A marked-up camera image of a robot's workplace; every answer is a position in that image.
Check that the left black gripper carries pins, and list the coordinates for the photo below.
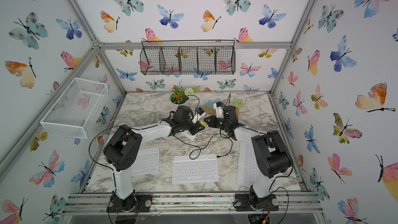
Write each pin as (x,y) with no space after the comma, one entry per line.
(197,127)

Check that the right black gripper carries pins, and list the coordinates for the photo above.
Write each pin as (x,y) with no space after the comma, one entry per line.
(212,123)

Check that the yellow plug adapter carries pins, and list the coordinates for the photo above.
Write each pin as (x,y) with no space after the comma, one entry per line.
(203,123)

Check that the white power strip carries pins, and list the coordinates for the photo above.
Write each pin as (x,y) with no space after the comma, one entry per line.
(187,134)

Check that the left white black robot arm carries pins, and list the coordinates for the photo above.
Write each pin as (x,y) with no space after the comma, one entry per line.
(122,149)

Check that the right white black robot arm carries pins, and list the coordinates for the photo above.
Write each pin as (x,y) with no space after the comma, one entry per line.
(272,156)

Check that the white potted flower plant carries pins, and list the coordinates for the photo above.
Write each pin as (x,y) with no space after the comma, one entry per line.
(180,94)

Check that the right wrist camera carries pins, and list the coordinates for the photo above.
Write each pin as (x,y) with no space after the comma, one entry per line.
(218,106)

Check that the middle white wireless keyboard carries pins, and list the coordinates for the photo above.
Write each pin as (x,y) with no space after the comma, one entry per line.
(203,169)

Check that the white wireless keyboard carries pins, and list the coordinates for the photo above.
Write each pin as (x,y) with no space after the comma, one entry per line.
(203,169)
(248,170)
(147,162)

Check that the right white wireless keyboard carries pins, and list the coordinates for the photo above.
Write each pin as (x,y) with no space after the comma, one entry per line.
(248,170)

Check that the left white wireless keyboard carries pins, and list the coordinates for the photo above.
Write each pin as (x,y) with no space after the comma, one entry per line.
(147,162)

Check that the black wire wall basket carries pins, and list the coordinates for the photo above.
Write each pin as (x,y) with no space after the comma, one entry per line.
(188,57)

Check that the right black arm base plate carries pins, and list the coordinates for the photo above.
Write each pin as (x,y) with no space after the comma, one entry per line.
(250,202)

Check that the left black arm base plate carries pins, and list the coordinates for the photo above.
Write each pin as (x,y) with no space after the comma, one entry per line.
(132,204)

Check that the white mesh wall basket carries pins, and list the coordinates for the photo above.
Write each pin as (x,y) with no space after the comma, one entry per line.
(75,109)

